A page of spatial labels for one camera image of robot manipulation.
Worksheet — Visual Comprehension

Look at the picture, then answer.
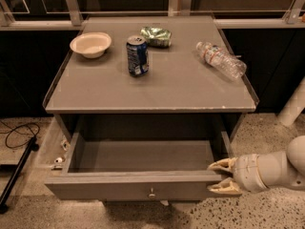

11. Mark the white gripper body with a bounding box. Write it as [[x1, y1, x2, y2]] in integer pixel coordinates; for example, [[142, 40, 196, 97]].
[[233, 154, 268, 193]]

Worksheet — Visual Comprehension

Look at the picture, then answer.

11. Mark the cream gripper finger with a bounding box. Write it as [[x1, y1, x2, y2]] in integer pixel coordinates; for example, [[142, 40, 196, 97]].
[[208, 157, 237, 173], [208, 177, 242, 195]]

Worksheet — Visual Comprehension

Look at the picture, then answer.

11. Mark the grey top drawer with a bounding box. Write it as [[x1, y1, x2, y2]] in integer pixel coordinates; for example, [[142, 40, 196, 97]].
[[46, 133, 226, 202]]

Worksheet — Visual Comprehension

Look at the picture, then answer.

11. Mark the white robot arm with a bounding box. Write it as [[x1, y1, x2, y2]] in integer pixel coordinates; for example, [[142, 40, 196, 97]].
[[208, 135, 305, 195]]

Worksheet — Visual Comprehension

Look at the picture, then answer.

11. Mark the grey drawer cabinet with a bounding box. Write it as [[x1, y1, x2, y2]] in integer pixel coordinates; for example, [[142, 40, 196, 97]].
[[42, 13, 259, 205]]

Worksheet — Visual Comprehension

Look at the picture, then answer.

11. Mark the clear plastic water bottle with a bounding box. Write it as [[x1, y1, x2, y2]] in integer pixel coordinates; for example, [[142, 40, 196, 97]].
[[196, 42, 247, 81]]

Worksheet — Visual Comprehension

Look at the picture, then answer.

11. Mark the green crumpled chip bag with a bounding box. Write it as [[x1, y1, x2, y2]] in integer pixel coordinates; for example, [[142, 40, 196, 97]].
[[140, 27, 172, 48]]

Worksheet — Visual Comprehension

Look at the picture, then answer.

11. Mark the blue soda can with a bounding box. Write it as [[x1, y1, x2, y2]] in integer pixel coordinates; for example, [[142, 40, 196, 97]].
[[126, 35, 149, 77]]

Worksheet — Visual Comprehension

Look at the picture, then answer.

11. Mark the small debris beside cabinet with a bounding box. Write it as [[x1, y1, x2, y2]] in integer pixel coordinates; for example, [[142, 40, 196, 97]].
[[51, 138, 71, 170]]

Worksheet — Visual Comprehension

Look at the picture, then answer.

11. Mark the white paper bowl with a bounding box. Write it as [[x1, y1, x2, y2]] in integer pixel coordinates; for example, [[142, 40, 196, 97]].
[[70, 32, 112, 59]]

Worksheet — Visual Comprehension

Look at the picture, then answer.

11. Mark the black floor stand bar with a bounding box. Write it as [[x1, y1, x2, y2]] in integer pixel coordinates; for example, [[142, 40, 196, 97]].
[[0, 136, 39, 215]]

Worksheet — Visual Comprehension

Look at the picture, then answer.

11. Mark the metal window railing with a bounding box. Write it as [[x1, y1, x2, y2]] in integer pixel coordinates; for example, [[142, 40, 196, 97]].
[[0, 0, 305, 30]]

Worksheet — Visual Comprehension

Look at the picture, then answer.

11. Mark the black cable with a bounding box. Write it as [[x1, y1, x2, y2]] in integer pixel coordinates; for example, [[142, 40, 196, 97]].
[[0, 120, 41, 150]]

